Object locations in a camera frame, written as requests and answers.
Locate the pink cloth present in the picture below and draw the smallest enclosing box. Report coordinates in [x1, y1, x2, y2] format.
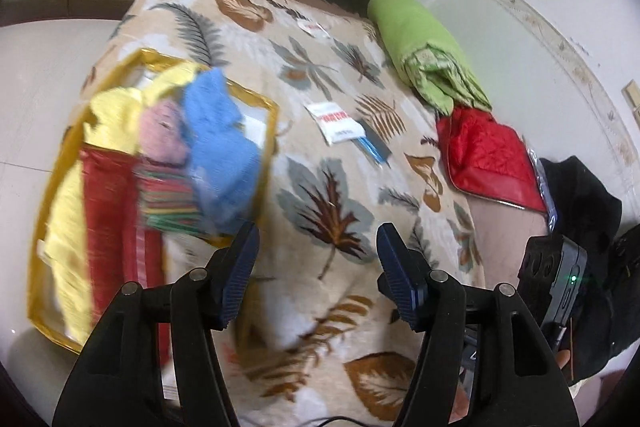
[137, 99, 191, 168]

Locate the yellow-trimmed storage bag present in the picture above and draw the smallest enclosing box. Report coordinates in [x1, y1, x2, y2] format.
[27, 48, 281, 355]

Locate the yellow towel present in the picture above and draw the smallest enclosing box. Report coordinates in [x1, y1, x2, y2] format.
[42, 59, 201, 343]

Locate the black cable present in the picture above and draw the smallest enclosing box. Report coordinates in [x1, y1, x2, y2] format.
[300, 414, 361, 427]

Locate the black clothing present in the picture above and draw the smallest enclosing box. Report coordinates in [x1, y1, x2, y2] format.
[537, 157, 640, 383]

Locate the clear plastic bag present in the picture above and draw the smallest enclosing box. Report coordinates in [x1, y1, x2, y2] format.
[530, 152, 558, 233]

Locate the bed mattress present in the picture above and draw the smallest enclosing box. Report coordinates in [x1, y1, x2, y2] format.
[472, 199, 548, 293]

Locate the red cloth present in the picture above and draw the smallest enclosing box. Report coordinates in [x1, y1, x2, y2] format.
[80, 144, 173, 368]

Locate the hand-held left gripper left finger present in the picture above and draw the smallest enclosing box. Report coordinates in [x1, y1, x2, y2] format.
[52, 222, 261, 427]

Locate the leaf-printed blanket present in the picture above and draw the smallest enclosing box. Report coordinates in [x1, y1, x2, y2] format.
[80, 0, 488, 427]

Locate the blue terry towel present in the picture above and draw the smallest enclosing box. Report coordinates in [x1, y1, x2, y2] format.
[179, 69, 266, 235]

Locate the beige wall socket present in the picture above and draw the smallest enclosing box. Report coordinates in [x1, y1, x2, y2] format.
[621, 79, 640, 128]

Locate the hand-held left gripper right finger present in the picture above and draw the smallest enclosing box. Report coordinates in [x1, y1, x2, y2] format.
[376, 223, 581, 427]

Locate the white plastic packet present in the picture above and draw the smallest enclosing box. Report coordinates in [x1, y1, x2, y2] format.
[305, 102, 368, 146]

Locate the multicoloured cloth packet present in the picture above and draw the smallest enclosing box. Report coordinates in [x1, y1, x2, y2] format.
[134, 162, 206, 235]

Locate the green quilt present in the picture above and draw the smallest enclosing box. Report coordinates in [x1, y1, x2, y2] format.
[367, 0, 493, 112]

